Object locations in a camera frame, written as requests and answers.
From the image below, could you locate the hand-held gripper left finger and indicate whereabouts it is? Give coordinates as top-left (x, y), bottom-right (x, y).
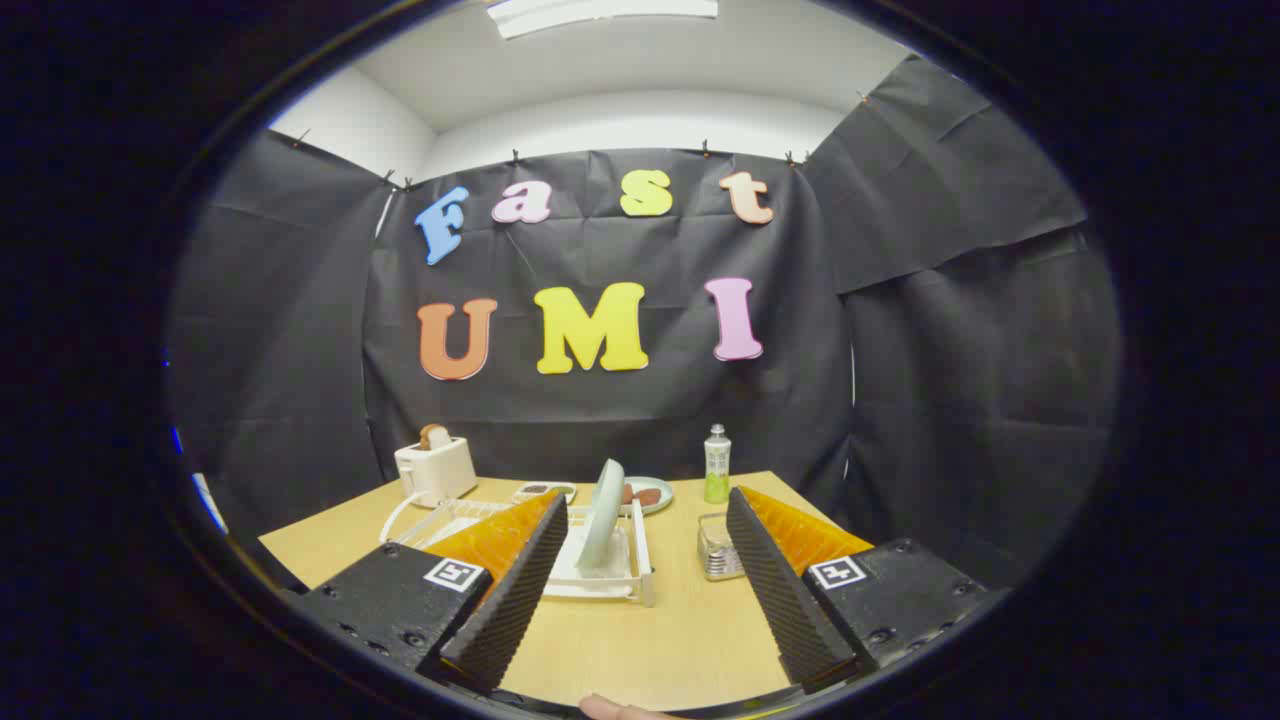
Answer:
top-left (290, 490), bottom-right (571, 696)

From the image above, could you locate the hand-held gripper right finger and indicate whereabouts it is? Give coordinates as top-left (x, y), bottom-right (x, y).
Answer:
top-left (726, 486), bottom-right (1011, 694)

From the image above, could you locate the small metal wire basket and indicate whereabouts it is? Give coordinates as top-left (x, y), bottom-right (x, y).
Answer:
top-left (697, 512), bottom-right (746, 582)

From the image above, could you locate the white wire dish rack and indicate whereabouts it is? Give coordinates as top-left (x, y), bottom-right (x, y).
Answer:
top-left (380, 490), bottom-right (657, 608)

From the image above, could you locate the pale green plate with meat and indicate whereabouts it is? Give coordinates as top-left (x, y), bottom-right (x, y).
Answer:
top-left (620, 476), bottom-right (675, 516)

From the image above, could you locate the green drink bottle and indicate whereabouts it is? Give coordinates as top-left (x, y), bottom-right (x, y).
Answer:
top-left (704, 423), bottom-right (733, 505)

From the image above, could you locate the white toaster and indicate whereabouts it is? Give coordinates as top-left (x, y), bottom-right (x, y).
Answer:
top-left (394, 436), bottom-right (479, 508)

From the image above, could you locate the ceiling light panel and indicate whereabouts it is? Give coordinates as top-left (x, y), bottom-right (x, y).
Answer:
top-left (487, 0), bottom-right (719, 41)

